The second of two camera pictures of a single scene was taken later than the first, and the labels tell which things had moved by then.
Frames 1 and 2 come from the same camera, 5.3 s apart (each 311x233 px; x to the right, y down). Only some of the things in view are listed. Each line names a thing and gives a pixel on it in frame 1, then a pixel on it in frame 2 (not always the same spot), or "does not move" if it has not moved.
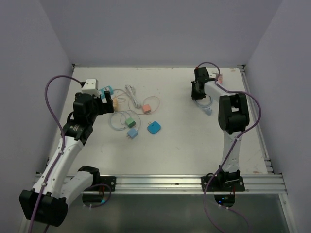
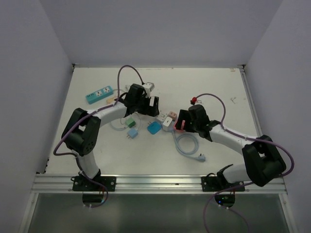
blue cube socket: [153, 127] does not move
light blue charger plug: [132, 133] does not move
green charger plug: [130, 122] does not move
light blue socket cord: [206, 104] to [186, 144]
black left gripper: [105, 107] to [152, 110]
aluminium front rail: [192, 184] does not move
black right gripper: [195, 96] to [184, 115]
